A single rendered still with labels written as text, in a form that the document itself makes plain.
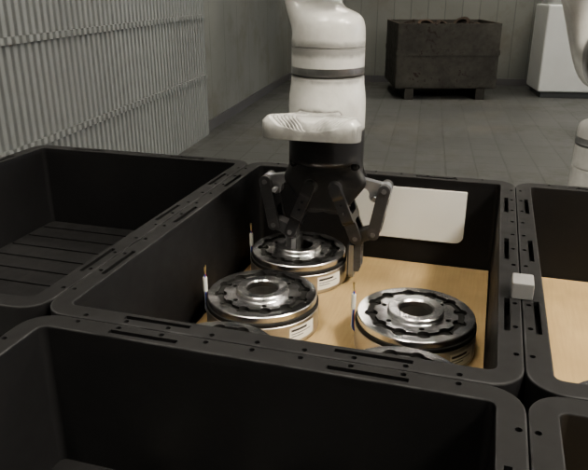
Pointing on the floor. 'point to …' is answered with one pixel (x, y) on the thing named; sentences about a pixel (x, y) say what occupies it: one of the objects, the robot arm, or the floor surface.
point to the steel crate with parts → (442, 55)
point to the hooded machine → (553, 57)
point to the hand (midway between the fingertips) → (324, 257)
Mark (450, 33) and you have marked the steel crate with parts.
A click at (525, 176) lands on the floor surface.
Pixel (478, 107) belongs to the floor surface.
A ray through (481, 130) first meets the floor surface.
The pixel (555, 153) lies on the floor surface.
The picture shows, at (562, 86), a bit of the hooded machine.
